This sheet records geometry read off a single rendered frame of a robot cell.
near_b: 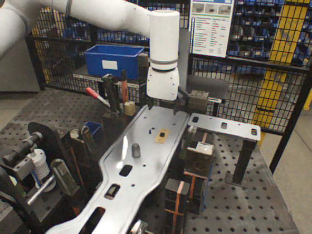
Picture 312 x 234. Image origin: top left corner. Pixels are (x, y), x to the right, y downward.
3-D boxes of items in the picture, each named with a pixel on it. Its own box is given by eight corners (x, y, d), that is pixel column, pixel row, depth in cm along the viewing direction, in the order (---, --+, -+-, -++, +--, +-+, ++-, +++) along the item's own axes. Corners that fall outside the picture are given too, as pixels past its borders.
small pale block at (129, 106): (136, 167, 109) (131, 106, 88) (130, 165, 110) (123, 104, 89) (139, 162, 112) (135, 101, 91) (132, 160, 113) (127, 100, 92)
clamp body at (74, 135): (101, 213, 88) (83, 146, 67) (78, 203, 92) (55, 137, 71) (112, 195, 95) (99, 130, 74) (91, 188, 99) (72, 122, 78)
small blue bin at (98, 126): (94, 147, 121) (91, 135, 116) (80, 143, 124) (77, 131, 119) (104, 136, 130) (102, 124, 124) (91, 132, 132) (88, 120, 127)
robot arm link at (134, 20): (76, 9, 65) (163, 45, 75) (63, 17, 52) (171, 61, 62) (84, -21, 61) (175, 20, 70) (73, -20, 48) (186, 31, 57)
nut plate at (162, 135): (163, 144, 79) (163, 141, 78) (153, 141, 80) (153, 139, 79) (170, 130, 85) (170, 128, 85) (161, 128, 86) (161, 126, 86)
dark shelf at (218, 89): (224, 105, 102) (225, 99, 100) (71, 77, 128) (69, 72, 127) (229, 85, 119) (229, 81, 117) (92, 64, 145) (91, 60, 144)
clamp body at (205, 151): (201, 220, 85) (217, 160, 66) (174, 211, 89) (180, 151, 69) (206, 202, 92) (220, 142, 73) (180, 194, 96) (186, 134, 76)
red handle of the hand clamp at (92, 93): (116, 115, 83) (84, 89, 82) (114, 118, 84) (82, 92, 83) (122, 109, 86) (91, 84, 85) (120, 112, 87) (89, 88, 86)
